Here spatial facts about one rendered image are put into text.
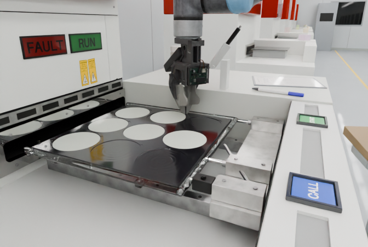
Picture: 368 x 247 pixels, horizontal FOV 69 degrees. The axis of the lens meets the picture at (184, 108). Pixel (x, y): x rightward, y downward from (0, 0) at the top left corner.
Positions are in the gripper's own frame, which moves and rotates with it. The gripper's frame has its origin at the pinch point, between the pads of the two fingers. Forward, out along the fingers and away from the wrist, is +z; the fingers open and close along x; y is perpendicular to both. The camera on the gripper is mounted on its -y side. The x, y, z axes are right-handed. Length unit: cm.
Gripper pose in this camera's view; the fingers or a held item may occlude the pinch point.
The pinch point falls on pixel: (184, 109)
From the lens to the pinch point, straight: 77.5
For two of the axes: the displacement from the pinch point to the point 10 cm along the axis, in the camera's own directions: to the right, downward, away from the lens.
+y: 4.9, 2.7, -8.3
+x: 8.7, -1.5, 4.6
